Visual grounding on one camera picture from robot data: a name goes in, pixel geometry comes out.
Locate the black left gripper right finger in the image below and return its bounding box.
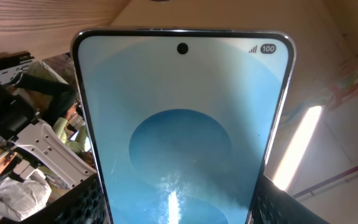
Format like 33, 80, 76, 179
251, 175, 328, 224

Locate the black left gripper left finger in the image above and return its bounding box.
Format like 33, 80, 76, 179
19, 174, 106, 224

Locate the blue-screen Galaxy smartphone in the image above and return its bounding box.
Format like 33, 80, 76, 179
70, 29, 296, 223

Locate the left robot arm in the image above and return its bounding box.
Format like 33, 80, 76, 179
13, 119, 326, 223

